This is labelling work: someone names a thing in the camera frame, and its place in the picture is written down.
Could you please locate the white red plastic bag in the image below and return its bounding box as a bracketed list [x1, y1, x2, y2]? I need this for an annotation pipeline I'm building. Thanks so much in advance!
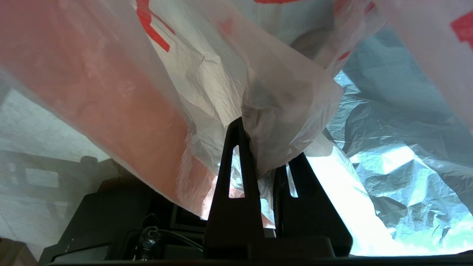
[0, 0, 473, 257]

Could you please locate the black wheeled robot base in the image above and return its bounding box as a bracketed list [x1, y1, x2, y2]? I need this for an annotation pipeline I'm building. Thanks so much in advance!
[39, 177, 208, 263]

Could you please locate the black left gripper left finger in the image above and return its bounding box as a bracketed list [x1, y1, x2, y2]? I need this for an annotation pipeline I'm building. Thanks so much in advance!
[203, 117, 266, 260]

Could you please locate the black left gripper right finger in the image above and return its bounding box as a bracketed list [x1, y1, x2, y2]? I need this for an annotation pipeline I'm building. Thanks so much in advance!
[273, 152, 354, 260]

